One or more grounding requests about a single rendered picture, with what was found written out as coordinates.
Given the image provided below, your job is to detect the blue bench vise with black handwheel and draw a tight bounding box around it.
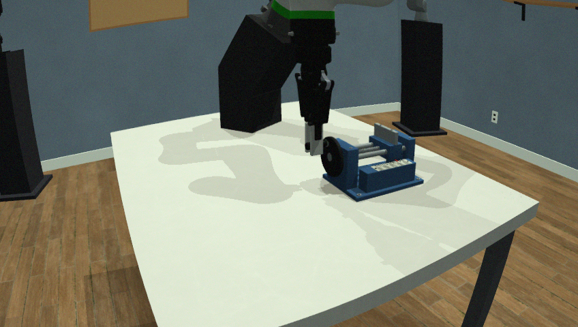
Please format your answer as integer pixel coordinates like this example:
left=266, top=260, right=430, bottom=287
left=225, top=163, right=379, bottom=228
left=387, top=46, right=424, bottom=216
left=320, top=123, right=424, bottom=202

